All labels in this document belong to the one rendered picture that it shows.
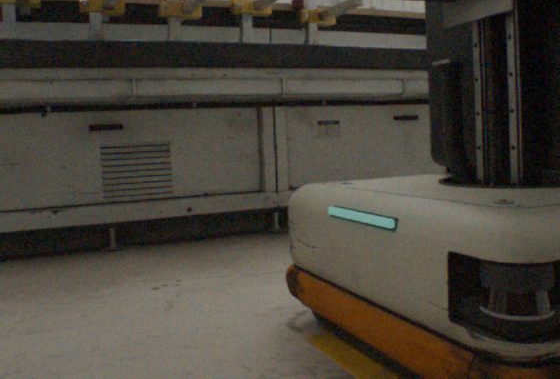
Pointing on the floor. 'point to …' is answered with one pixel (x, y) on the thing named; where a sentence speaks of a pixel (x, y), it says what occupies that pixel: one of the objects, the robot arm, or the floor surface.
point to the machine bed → (191, 142)
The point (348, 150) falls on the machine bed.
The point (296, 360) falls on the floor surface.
